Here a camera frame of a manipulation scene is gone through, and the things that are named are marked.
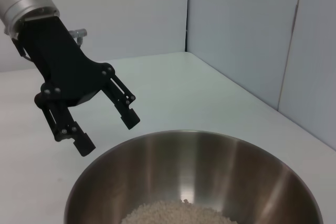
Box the white rice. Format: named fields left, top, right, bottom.
left=120, top=198, right=235, bottom=224

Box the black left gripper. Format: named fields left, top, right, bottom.
left=17, top=15, right=141, bottom=158

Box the stainless steel bowl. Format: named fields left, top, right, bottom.
left=62, top=129, right=324, bottom=224

